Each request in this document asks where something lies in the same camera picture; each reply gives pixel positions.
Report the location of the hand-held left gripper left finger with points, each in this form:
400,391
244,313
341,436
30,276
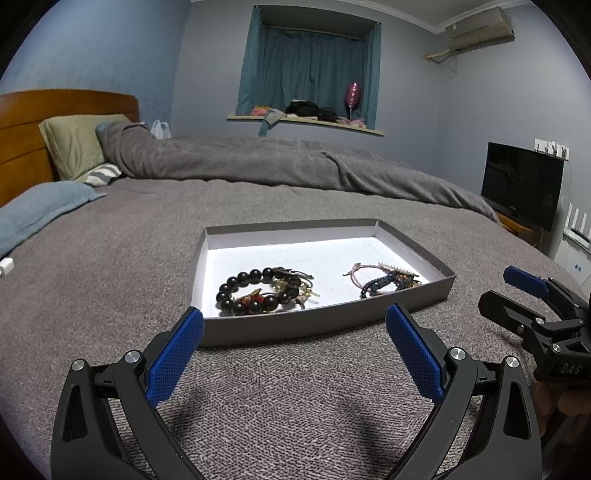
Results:
178,355

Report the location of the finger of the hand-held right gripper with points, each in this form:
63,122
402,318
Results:
503,307
526,282

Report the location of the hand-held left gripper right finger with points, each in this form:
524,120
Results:
413,355

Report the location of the grey cardboard box lid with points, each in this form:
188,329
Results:
323,254

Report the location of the person's right hand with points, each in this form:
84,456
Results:
568,399

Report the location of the white cabinet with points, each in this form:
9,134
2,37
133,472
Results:
575,265

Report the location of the wooden television stand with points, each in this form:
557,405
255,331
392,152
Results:
517,226

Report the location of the white router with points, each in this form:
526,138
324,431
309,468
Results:
577,235

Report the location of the beige hair comb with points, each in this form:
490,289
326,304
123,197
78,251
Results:
395,268

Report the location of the black television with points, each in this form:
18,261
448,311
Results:
521,184

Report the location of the grey bed sheet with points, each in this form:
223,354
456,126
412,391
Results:
138,258

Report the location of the striped pillow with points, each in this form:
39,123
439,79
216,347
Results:
104,174

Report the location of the blue pillow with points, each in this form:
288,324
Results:
41,207

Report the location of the grey duvet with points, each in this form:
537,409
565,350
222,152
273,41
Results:
277,161

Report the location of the white plastic bag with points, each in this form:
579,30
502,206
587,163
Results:
160,130

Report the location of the pink fluffy item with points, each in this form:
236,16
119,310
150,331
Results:
355,122

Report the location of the olive green pillow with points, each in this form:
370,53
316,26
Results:
74,143

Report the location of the window sill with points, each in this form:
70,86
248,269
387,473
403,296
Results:
323,123

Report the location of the grey hanging cloth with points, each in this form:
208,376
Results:
270,119

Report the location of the pink balloon on stick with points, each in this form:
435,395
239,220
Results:
353,92

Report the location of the orange pink cloth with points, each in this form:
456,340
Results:
258,110

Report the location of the white air conditioner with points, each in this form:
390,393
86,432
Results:
480,27

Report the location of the wooden headboard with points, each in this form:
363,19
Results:
27,138

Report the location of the black clothes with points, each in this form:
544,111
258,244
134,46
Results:
304,108

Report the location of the teal curtain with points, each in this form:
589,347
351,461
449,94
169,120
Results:
304,69

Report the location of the white wall hook rack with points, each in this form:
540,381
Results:
551,146

